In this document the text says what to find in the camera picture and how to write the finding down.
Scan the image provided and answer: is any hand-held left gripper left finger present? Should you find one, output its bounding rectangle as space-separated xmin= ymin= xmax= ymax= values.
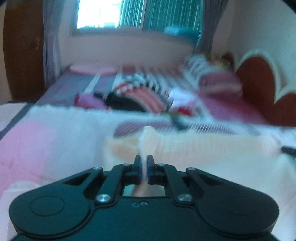
xmin=62 ymin=155 xmax=143 ymax=205

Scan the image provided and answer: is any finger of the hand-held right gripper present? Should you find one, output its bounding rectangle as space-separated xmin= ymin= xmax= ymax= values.
xmin=280 ymin=146 xmax=296 ymax=159

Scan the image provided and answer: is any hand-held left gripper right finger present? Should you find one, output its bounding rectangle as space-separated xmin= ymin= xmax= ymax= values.
xmin=147 ymin=155 xmax=225 ymax=206

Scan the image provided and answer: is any cream knitted sweater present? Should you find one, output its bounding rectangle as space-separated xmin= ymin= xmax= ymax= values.
xmin=104 ymin=126 xmax=296 ymax=200

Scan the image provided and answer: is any black white striped garment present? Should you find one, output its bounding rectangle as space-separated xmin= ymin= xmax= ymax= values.
xmin=105 ymin=73 xmax=174 ymax=114

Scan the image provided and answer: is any red white scalloped headboard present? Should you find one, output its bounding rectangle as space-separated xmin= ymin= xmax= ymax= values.
xmin=222 ymin=47 xmax=296 ymax=127

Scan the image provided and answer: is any white cloth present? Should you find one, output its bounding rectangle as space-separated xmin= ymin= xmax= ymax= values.
xmin=168 ymin=88 xmax=202 ymax=117

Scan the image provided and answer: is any purple cloth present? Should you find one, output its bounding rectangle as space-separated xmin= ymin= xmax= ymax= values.
xmin=74 ymin=93 xmax=105 ymax=110

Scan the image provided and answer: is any patterned pastel bed blanket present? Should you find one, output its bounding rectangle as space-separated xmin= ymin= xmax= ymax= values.
xmin=0 ymin=103 xmax=296 ymax=241

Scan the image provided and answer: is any striped pillow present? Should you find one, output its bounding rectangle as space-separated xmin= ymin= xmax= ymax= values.
xmin=183 ymin=54 xmax=244 ymax=96

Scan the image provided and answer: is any striped bed sheet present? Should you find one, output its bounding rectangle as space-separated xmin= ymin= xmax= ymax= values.
xmin=35 ymin=65 xmax=266 ymax=127

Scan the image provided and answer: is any pink pillow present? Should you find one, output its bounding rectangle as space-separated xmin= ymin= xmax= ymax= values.
xmin=69 ymin=64 xmax=116 ymax=75

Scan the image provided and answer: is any teal rounded object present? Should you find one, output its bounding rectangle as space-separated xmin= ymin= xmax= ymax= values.
xmin=164 ymin=25 xmax=197 ymax=43

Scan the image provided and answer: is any grey curtain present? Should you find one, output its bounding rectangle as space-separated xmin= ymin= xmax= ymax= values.
xmin=43 ymin=0 xmax=63 ymax=87
xmin=193 ymin=0 xmax=230 ymax=56

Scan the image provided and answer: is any teal striped window curtain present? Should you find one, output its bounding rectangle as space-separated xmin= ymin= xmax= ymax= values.
xmin=119 ymin=0 xmax=202 ymax=32

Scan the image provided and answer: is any window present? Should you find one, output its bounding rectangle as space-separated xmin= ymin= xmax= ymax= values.
xmin=70 ymin=0 xmax=204 ymax=36

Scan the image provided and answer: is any brown wooden door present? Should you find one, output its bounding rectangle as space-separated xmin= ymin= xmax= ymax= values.
xmin=3 ymin=0 xmax=46 ymax=103

